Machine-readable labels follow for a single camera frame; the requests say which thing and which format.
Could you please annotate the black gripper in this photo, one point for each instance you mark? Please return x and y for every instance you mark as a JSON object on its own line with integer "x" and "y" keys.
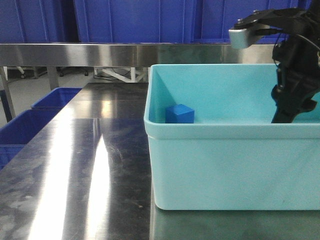
{"x": 298, "y": 78}

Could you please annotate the blue cube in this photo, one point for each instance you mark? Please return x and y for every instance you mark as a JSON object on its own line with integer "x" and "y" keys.
{"x": 179, "y": 114}

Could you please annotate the blue bin under shelf far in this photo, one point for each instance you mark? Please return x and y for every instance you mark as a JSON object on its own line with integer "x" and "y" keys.
{"x": 57, "y": 99}

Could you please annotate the blue bin under shelf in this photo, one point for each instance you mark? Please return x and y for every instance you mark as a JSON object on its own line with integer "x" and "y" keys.
{"x": 57, "y": 99}
{"x": 20, "y": 131}

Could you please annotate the blue bin under shelf near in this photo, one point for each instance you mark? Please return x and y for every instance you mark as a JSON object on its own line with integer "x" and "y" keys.
{"x": 20, "y": 131}

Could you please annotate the light blue plastic tub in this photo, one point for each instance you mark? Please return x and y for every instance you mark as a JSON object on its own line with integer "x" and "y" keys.
{"x": 232, "y": 157}

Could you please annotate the large blue crate right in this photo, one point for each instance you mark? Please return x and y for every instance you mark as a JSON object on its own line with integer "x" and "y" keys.
{"x": 157, "y": 21}

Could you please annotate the large blue crate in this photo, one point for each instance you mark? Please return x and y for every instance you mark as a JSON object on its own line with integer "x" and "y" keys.
{"x": 37, "y": 21}
{"x": 157, "y": 21}

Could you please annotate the large blue crate left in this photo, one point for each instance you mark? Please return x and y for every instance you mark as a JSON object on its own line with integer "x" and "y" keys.
{"x": 37, "y": 21}

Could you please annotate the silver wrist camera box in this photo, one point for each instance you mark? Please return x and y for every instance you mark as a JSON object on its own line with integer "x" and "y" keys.
{"x": 243, "y": 38}

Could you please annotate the stainless steel upper shelf frame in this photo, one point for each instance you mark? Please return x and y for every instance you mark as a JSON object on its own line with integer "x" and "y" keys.
{"x": 52, "y": 55}

